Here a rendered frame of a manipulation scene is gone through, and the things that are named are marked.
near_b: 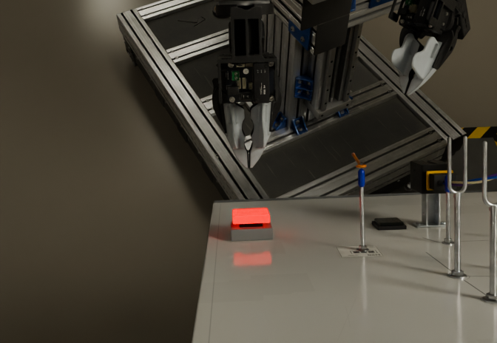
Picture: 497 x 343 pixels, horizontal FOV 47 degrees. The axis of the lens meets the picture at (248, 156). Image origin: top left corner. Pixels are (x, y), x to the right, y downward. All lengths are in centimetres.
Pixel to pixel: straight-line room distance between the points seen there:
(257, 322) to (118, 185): 177
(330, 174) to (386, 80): 53
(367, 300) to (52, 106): 217
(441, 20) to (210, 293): 55
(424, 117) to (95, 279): 129
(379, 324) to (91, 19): 265
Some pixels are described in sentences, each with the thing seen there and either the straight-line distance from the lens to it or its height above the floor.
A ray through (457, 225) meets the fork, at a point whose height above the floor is 126.
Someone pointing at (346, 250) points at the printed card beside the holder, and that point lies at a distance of 71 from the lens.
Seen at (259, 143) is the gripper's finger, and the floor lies 118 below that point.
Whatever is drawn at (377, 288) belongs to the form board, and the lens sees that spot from 58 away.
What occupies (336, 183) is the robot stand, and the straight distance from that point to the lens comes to 191.
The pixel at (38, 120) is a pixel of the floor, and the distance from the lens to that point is 254.
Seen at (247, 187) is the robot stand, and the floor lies 23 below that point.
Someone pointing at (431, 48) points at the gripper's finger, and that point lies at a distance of 93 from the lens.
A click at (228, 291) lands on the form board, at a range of 57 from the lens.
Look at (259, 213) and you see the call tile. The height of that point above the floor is 110.
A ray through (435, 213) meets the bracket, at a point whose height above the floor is 107.
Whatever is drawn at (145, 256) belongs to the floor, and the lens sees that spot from 204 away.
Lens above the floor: 174
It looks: 51 degrees down
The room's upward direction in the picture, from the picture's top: straight up
